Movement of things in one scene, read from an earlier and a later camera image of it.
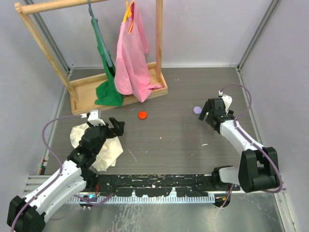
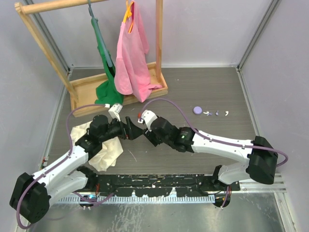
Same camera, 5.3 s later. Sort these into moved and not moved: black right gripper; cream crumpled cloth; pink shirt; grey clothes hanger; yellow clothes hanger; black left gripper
Moved: black left gripper; black right gripper
Not moved: cream crumpled cloth; pink shirt; grey clothes hanger; yellow clothes hanger
